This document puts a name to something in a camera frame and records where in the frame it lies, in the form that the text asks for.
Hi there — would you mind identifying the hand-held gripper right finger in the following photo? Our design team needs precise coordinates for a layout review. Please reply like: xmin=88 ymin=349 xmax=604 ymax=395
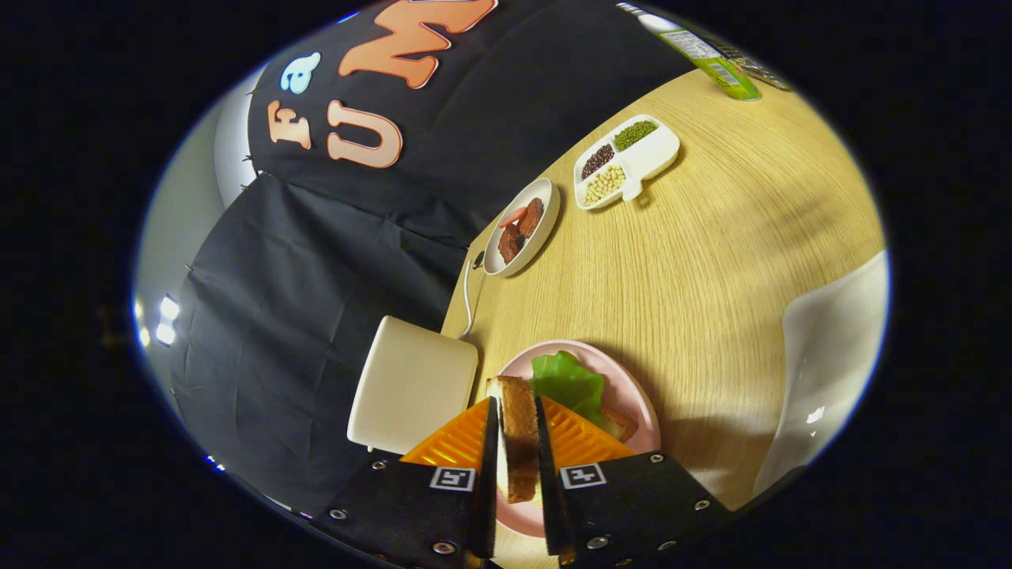
xmin=535 ymin=395 xmax=736 ymax=569

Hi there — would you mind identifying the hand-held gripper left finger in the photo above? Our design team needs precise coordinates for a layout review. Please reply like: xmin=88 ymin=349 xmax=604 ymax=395
xmin=312 ymin=395 xmax=500 ymax=569

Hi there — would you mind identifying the toasted bread slice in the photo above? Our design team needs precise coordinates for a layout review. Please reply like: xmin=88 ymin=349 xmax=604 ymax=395
xmin=485 ymin=375 xmax=542 ymax=504

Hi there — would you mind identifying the green lettuce leaf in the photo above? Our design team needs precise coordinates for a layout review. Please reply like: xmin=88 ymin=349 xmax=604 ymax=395
xmin=529 ymin=350 xmax=606 ymax=428

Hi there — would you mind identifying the white bread slice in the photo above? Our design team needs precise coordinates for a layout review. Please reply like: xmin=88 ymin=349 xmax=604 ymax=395
xmin=597 ymin=409 xmax=640 ymax=443

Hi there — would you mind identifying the pink plate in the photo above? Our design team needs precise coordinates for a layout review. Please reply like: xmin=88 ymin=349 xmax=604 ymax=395
xmin=494 ymin=339 xmax=662 ymax=540

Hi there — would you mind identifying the white toaster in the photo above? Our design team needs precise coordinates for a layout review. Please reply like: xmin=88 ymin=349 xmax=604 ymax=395
xmin=346 ymin=315 xmax=480 ymax=456

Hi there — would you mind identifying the round white plate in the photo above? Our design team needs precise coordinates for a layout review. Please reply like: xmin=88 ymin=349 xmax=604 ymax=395
xmin=482 ymin=177 xmax=561 ymax=278

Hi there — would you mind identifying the black backdrop cloth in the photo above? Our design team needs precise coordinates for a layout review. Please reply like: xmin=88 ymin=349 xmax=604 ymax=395
xmin=170 ymin=0 xmax=700 ymax=514

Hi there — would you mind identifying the white rounded rectangular plate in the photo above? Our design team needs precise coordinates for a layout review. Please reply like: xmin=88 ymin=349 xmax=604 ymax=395
xmin=751 ymin=249 xmax=893 ymax=499

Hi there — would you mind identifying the pile of yellow soybeans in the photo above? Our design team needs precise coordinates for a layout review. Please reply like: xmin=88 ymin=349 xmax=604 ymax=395
xmin=583 ymin=164 xmax=627 ymax=206

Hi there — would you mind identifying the pile of dark beans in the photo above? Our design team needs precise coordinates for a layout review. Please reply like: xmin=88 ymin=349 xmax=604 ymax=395
xmin=580 ymin=143 xmax=616 ymax=181

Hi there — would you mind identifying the white divided dish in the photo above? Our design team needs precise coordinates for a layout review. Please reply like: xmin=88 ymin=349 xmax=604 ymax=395
xmin=573 ymin=114 xmax=682 ymax=211

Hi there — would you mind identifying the pile of green beans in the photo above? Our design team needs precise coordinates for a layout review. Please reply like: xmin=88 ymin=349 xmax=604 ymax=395
xmin=614 ymin=119 xmax=659 ymax=153

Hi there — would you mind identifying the green label drink bottle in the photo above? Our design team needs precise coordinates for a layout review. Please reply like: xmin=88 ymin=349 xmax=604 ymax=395
xmin=617 ymin=2 xmax=764 ymax=102

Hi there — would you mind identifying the white power cable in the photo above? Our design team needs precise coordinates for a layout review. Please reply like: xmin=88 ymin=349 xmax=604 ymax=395
xmin=459 ymin=261 xmax=485 ymax=341

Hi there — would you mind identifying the metal wire basket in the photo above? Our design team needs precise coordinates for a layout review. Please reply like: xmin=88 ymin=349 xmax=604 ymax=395
xmin=712 ymin=40 xmax=791 ymax=92

